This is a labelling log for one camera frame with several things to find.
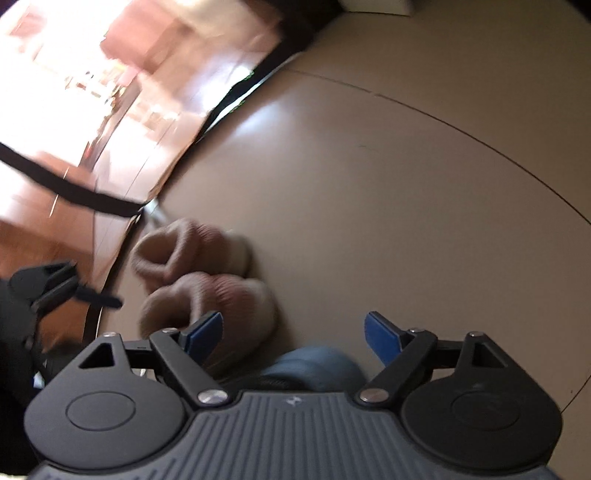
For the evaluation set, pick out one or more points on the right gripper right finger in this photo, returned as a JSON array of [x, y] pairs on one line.
[[466, 403]]

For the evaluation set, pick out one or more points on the pink striped slipper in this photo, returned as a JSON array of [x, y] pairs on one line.
[[246, 305]]

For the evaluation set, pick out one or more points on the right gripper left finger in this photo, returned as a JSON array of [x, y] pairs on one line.
[[118, 403]]

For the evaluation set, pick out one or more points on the blue denim slipper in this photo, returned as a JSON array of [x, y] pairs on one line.
[[314, 368]]

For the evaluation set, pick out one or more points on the brown-soled pink slipper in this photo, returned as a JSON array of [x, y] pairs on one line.
[[164, 255]]

